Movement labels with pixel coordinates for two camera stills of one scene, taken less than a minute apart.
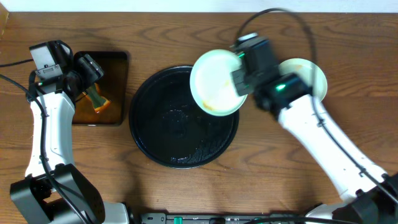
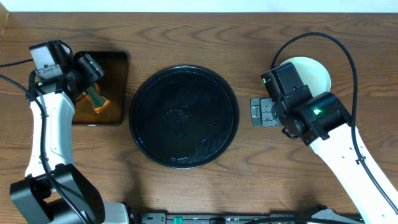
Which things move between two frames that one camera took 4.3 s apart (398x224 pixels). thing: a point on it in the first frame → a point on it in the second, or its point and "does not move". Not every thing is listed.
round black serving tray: [171, 128] does not move
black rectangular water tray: [113, 85] does not move
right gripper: [238, 77] → [267, 104]
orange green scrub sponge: [98, 102] does not move
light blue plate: [212, 85] → [312, 73]
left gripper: [90, 72] does not move
